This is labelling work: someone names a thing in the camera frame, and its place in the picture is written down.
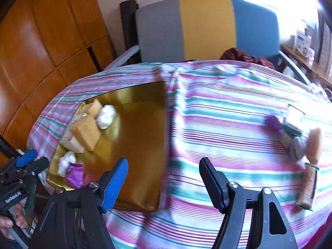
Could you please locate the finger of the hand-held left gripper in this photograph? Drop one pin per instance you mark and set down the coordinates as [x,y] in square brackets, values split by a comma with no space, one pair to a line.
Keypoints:
[39,166]
[26,158]

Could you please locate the purple packet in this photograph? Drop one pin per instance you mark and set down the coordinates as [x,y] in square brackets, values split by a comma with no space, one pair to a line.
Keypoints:
[74,176]

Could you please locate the large yellow sponge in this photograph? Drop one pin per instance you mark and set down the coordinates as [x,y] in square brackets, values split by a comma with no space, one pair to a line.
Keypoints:
[85,133]

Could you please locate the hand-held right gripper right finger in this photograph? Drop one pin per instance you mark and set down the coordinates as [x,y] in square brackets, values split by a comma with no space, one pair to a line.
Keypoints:
[215,184]

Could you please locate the dark red cloth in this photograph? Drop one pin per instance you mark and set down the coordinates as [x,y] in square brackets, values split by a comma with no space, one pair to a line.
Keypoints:
[238,54]

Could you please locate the green edged snack packet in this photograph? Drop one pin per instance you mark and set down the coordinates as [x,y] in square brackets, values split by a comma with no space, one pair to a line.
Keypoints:
[307,186]

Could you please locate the gold metal tin box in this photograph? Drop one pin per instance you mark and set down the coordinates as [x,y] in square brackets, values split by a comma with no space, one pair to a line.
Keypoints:
[134,147]

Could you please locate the grey white round bundle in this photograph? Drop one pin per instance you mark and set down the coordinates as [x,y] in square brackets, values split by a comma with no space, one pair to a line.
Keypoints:
[295,146]

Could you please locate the wooden wardrobe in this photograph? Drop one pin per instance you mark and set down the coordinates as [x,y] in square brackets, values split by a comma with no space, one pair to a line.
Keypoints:
[39,44]

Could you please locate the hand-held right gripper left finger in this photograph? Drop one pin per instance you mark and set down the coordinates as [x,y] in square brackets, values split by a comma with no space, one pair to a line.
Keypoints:
[114,186]

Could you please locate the grey yellow blue chair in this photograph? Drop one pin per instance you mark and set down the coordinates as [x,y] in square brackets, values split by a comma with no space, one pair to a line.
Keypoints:
[160,31]

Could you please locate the tan sponge block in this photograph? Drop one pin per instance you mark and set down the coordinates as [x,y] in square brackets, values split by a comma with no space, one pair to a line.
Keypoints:
[313,142]

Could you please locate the wooden shelf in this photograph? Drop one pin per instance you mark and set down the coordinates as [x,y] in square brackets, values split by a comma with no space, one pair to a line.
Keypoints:
[311,67]

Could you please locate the small cardboard box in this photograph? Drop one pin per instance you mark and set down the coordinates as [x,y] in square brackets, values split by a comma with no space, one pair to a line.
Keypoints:
[71,144]

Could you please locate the white blue carton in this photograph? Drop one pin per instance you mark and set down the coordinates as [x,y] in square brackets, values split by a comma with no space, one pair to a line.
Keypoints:
[302,41]

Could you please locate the green white packet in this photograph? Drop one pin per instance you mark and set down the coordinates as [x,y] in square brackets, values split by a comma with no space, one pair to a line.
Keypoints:
[294,116]

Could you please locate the purple round item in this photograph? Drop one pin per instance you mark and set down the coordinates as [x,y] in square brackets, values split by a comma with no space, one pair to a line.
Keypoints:
[273,123]

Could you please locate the striped tablecloth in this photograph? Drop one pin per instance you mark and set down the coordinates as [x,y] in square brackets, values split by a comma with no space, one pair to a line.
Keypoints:
[220,114]

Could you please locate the person's left hand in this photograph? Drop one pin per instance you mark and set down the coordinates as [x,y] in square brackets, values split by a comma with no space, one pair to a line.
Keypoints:
[10,220]

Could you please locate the small yellow sponge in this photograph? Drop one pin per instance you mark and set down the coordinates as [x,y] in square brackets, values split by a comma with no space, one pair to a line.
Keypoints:
[94,107]

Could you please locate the white wad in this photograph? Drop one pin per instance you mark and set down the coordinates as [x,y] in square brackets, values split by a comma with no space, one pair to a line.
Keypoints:
[106,116]
[66,162]

